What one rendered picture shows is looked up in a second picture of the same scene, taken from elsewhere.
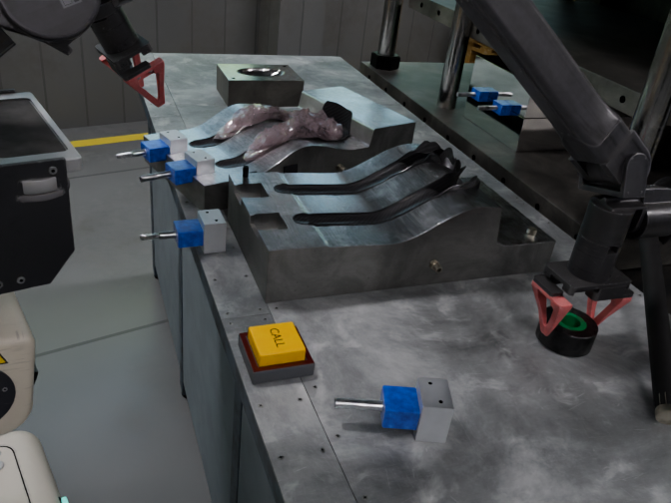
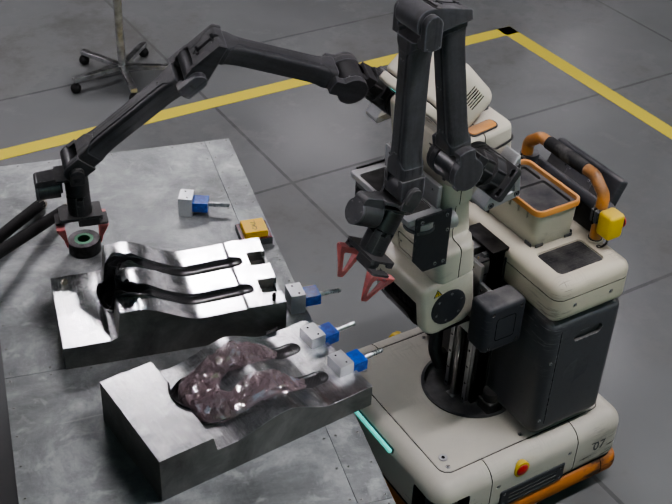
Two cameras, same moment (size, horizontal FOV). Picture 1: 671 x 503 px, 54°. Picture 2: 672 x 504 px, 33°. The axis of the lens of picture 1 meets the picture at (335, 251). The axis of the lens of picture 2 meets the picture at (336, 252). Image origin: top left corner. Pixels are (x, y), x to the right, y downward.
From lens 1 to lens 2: 3.23 m
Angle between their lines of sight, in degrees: 114
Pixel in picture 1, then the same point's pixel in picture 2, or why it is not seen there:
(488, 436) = (159, 208)
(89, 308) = not seen: outside the picture
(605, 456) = (110, 201)
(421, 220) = (157, 254)
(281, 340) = (251, 223)
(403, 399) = (199, 198)
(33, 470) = (416, 456)
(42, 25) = not seen: hidden behind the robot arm
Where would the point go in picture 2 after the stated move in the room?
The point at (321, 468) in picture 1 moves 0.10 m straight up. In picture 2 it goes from (237, 198) to (236, 167)
